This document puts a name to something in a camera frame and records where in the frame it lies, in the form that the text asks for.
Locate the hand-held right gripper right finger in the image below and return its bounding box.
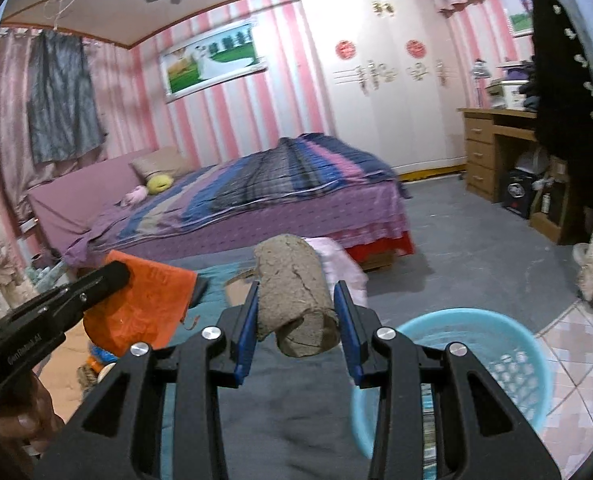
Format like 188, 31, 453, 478
333, 280, 562, 480

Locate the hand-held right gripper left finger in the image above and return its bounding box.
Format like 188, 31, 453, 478
36, 280, 262, 480

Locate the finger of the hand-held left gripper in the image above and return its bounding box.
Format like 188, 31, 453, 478
0, 261, 131, 333

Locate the orange cloth item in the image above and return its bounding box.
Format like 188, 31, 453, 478
83, 251, 197, 356

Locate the olive green sock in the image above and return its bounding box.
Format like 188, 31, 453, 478
253, 234, 341, 359

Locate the light blue plastic basket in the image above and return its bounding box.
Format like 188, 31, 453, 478
349, 308, 555, 461

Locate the person's left hand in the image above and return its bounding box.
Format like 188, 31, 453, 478
0, 375, 67, 461

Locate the pale pink bed sheet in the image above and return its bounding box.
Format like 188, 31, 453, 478
304, 237, 370, 306

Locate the yellow plush toy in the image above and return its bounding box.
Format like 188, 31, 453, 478
146, 174, 176, 196

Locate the purple dotted bed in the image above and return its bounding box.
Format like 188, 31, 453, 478
26, 132, 415, 271

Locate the brown pillow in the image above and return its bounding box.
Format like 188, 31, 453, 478
129, 147, 192, 181

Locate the striped purple blue quilt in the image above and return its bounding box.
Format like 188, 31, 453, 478
84, 132, 400, 256

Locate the grey hanging cloth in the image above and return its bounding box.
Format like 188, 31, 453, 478
26, 30, 106, 165

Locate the pink window curtain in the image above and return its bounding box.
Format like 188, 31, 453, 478
0, 27, 110, 191

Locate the white wardrobe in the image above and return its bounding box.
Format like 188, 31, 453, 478
299, 0, 467, 176

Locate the black box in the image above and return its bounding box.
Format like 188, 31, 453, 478
501, 169, 540, 219

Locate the wooden desk with drawers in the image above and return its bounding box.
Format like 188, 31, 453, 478
457, 106, 592, 246

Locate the white storage box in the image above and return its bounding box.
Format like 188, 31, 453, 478
485, 80, 522, 109

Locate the desk lamp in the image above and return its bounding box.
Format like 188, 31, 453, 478
469, 59, 492, 108

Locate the pile of dark clothes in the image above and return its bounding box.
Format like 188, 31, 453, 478
519, 60, 540, 111

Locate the black hanging coat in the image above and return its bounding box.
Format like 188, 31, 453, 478
527, 0, 593, 211

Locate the framed wedding wall picture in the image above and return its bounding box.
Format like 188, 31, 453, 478
159, 20, 270, 104

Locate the wire clothes hanger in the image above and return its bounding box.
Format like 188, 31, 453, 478
44, 0, 74, 31

